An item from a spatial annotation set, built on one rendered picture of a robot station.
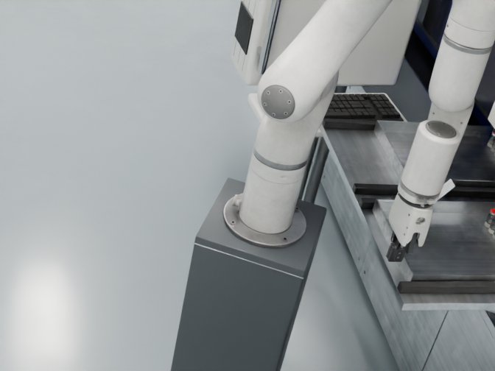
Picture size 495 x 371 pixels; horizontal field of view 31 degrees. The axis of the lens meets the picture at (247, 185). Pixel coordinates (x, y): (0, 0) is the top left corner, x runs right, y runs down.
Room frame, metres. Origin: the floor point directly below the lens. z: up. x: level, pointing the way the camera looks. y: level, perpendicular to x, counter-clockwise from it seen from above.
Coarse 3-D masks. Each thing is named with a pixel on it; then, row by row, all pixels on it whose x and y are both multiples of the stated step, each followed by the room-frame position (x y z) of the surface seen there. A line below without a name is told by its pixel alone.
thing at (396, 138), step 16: (384, 128) 2.08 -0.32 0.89; (400, 128) 2.09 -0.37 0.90; (416, 128) 2.11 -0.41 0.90; (480, 128) 2.16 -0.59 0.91; (384, 144) 2.00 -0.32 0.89; (400, 144) 2.03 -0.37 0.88; (464, 144) 2.10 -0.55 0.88; (480, 144) 2.12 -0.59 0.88; (400, 160) 1.90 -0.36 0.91; (464, 160) 2.02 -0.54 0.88; (480, 160) 2.04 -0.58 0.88; (400, 176) 1.87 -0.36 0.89; (448, 176) 1.93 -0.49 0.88; (464, 176) 1.95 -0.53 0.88; (480, 176) 1.96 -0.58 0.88
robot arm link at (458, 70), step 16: (448, 48) 1.49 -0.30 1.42; (464, 48) 1.48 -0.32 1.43; (448, 64) 1.49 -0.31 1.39; (464, 64) 1.48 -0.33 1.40; (480, 64) 1.49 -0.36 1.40; (432, 80) 1.51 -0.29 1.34; (448, 80) 1.48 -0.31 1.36; (464, 80) 1.48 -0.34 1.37; (480, 80) 1.51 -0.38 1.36; (432, 96) 1.50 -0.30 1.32; (448, 96) 1.48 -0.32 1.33; (464, 96) 1.48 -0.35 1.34; (432, 112) 1.60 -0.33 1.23; (448, 112) 1.58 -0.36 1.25; (464, 112) 1.57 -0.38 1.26; (464, 128) 1.59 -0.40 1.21
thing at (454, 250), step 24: (384, 216) 1.65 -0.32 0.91; (432, 216) 1.74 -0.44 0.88; (456, 216) 1.76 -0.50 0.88; (480, 216) 1.78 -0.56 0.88; (432, 240) 1.65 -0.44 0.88; (456, 240) 1.67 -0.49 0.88; (480, 240) 1.69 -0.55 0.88; (408, 264) 1.50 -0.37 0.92; (432, 264) 1.56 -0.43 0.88; (456, 264) 1.58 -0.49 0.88; (480, 264) 1.60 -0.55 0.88
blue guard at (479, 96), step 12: (432, 0) 2.54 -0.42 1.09; (444, 0) 2.48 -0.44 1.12; (420, 12) 2.59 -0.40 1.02; (432, 12) 2.52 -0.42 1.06; (444, 12) 2.46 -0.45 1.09; (432, 24) 2.50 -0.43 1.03; (444, 24) 2.43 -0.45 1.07; (432, 36) 2.48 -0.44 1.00; (492, 48) 2.17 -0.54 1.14; (492, 60) 2.15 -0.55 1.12; (492, 72) 2.13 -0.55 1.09; (480, 84) 2.16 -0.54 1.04; (492, 84) 2.11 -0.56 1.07; (480, 96) 2.14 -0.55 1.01; (492, 96) 2.09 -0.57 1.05
